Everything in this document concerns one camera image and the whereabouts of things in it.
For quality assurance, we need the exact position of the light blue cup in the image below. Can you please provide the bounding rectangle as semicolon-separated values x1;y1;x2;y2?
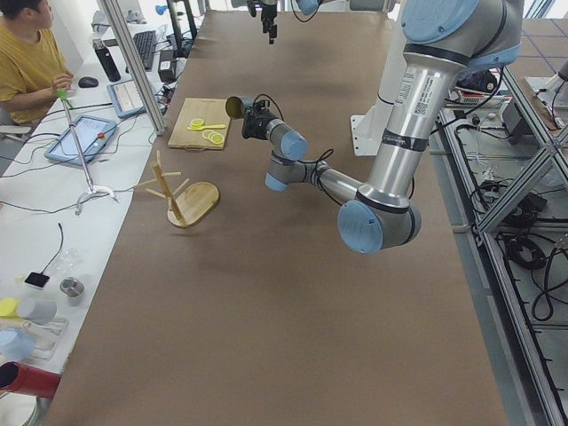
1;327;36;361

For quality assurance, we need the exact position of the metal stand with green clip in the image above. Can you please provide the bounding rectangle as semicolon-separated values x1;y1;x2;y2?
56;88;118;216

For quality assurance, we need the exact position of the black keyboard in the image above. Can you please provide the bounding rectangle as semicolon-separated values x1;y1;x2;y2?
132;30;157;71

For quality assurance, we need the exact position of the yellow cup lying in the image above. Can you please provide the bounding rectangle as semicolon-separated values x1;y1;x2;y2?
0;297;20;319

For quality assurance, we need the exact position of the lemon slice under knife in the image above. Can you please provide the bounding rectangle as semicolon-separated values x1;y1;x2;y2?
189;118;205;130

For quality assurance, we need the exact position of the red cylinder bottle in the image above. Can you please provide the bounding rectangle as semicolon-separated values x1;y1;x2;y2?
1;361;61;399

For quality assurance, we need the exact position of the black computer mouse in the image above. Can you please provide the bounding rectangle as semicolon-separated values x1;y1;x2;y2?
78;76;99;89

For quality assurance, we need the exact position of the black square sensor pad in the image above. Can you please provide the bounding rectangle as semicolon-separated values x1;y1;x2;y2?
24;272;50;289

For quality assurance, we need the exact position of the yellow plastic knife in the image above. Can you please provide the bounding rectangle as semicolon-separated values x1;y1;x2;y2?
186;124;226;131

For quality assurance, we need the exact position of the black power adapter box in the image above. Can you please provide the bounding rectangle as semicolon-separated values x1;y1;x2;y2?
158;50;177;83

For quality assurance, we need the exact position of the small metal cup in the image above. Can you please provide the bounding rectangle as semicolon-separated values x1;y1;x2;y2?
59;277;84;306

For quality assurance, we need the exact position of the aluminium frame post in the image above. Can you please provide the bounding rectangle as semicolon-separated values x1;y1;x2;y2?
99;0;166;136

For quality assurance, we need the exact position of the blue mug yellow inside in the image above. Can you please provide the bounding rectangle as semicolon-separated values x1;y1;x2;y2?
225;95;254;120

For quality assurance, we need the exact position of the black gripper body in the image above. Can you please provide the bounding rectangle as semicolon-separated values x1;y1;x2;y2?
261;3;276;27
241;109;277;140

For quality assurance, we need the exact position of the person in yellow shirt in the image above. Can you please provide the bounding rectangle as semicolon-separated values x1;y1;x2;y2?
1;0;74;125

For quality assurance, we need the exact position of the wooden cutting board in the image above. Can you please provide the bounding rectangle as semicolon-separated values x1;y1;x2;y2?
168;98;231;150

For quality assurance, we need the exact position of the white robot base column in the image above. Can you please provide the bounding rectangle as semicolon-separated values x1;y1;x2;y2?
351;1;406;156

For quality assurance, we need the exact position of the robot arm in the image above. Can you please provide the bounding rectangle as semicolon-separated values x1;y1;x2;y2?
225;1;523;254
246;0;399;44

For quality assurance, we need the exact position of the wooden cup storage rack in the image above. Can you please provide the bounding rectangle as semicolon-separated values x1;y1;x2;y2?
134;151;220;228

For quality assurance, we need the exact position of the grey cup lying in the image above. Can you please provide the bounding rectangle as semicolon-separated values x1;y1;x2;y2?
17;298;57;324

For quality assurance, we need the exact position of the blue teach pendant tablet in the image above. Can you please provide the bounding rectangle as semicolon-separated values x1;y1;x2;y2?
44;114;117;166

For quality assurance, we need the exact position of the black water bottle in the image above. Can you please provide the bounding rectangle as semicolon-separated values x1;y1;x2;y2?
92;38;121;83

